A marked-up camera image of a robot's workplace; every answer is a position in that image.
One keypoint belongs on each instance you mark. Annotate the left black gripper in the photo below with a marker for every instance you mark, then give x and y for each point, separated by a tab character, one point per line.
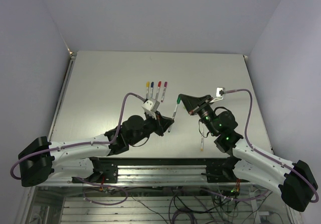
161	123

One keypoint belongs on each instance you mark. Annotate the blue-end white pen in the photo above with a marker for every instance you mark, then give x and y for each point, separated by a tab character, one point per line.
151	92

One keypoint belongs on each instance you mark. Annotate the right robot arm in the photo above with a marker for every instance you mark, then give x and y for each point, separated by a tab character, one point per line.
293	182

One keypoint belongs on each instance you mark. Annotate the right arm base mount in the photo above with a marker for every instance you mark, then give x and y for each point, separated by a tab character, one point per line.
220	169

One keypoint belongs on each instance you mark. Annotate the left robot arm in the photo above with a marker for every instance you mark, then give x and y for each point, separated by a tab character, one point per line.
42	159

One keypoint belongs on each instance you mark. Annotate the yellow-end white pen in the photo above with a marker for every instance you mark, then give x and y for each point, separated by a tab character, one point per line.
147	93

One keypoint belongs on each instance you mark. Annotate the aluminium frame rail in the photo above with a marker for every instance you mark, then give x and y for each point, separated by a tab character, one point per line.
187	175

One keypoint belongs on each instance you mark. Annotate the green-end white pen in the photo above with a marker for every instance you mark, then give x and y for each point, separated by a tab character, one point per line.
173	117

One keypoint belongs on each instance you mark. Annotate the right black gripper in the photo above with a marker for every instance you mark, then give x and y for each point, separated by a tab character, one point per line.
194	104

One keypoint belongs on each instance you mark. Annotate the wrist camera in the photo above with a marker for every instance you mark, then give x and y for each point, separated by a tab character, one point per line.
150	107
220	91

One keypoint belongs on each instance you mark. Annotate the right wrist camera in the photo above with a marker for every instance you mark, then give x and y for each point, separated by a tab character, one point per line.
220	91

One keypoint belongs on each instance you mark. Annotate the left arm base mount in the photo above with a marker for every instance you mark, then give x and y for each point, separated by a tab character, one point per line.
105	172

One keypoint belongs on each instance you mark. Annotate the purple-end white pen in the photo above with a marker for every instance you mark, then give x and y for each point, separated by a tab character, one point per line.
163	94

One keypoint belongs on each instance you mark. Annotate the red-end white pen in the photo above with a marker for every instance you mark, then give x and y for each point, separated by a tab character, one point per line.
157	93

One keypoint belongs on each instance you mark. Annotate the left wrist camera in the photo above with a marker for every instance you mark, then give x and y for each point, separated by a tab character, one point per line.
150	107

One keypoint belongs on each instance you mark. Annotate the orange-end pen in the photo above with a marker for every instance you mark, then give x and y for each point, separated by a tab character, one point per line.
202	141

